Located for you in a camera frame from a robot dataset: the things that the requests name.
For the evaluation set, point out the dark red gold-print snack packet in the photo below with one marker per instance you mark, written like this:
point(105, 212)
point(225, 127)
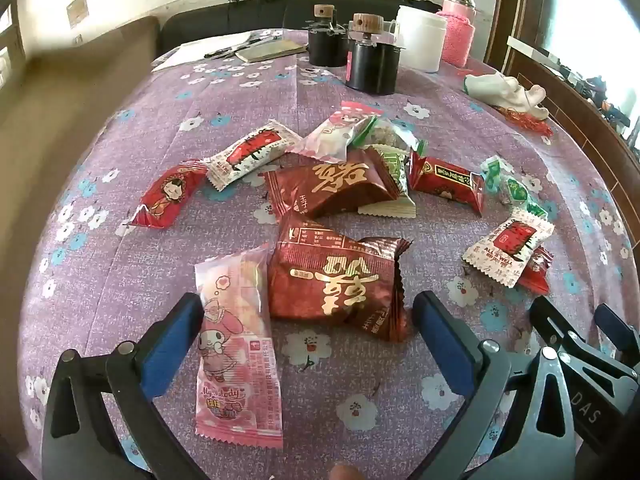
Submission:
point(330, 185)
point(325, 280)

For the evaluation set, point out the black pen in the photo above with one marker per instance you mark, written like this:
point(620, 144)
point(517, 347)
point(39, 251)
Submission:
point(235, 50)

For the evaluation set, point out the tan notebook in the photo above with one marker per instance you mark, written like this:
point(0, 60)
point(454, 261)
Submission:
point(270, 50)

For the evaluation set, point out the green white candy packet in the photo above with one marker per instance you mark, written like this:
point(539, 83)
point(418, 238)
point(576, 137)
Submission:
point(492, 172)
point(522, 197)

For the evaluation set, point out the red cartoon-girl candy packet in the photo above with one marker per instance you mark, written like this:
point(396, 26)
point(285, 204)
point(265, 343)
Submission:
point(167, 192)

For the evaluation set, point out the green snack packet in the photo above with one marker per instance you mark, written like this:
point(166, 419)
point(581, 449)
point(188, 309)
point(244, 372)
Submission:
point(395, 170)

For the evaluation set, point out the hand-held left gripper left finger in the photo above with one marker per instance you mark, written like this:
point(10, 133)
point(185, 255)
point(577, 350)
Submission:
point(170, 345)

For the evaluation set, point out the white paper sheets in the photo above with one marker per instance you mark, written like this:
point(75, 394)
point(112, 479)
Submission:
point(200, 52)

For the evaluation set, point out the black sofa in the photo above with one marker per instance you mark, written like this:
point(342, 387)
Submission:
point(215, 22)

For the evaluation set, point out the white red-label snack packet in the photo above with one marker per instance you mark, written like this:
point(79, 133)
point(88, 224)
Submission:
point(510, 242)
point(252, 152)

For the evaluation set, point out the white plastic jar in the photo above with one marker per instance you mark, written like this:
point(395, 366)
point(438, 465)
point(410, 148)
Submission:
point(420, 40)

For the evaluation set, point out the small red snack packet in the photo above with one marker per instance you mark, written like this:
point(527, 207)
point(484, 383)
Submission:
point(537, 272)

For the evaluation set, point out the white cloth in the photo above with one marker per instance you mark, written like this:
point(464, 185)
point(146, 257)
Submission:
point(500, 91)

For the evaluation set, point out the wooden side cabinet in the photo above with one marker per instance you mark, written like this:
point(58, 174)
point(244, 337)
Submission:
point(575, 105)

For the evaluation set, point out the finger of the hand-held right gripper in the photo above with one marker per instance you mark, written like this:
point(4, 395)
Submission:
point(575, 340)
point(617, 332)

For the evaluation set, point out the pink cartoon snack packet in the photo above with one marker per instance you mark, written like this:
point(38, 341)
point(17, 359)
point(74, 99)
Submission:
point(235, 360)

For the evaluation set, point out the red green-label snack packet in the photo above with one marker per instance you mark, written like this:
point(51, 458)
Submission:
point(447, 180)

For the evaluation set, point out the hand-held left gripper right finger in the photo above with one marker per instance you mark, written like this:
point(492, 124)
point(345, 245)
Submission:
point(445, 340)

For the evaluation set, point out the cream wafer packet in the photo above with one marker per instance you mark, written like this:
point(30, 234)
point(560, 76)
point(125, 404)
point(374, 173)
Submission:
point(395, 207)

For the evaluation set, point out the person's left hand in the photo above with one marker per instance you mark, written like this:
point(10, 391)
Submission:
point(347, 472)

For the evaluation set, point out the black canister with wooden lid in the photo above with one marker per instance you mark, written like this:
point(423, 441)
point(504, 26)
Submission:
point(370, 65)
point(327, 45)

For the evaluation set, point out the clear green-edged snack packet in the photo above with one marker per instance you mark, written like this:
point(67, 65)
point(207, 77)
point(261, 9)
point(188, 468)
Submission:
point(390, 132)

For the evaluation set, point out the brown armchair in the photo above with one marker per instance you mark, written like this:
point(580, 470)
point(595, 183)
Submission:
point(65, 95)

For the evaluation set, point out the pink knit-sleeved bottle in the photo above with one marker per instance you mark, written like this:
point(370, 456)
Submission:
point(456, 30)

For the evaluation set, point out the purple floral tablecloth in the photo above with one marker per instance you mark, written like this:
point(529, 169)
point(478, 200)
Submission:
point(150, 285)

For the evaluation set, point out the pink translucent snack packet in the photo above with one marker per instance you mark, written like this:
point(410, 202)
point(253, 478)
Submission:
point(332, 132)

